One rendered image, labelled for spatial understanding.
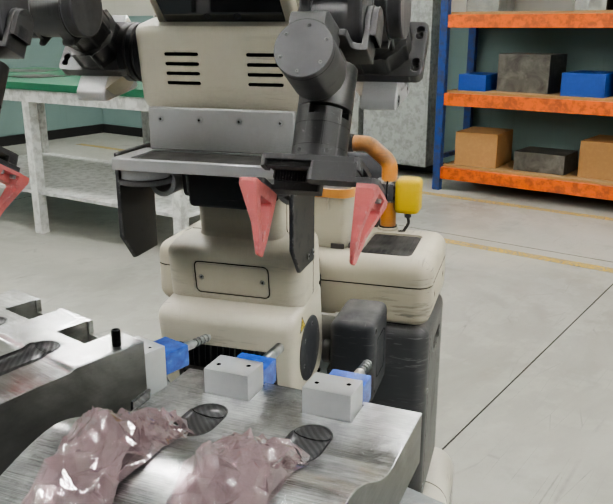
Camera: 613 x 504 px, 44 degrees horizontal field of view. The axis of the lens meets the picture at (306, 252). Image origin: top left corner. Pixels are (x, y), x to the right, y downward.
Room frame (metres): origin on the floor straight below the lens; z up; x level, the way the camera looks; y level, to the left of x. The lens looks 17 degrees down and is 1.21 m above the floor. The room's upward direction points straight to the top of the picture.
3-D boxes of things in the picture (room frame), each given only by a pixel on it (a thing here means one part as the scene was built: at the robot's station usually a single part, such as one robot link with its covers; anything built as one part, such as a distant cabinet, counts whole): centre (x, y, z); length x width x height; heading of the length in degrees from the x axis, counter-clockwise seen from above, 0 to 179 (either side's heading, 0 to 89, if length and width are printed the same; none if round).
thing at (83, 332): (0.77, 0.24, 0.87); 0.05 x 0.05 x 0.04; 50
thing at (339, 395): (0.70, -0.04, 0.86); 0.13 x 0.05 x 0.05; 157
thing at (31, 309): (0.84, 0.32, 0.87); 0.05 x 0.05 x 0.04; 50
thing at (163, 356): (0.85, 0.17, 0.83); 0.13 x 0.05 x 0.05; 141
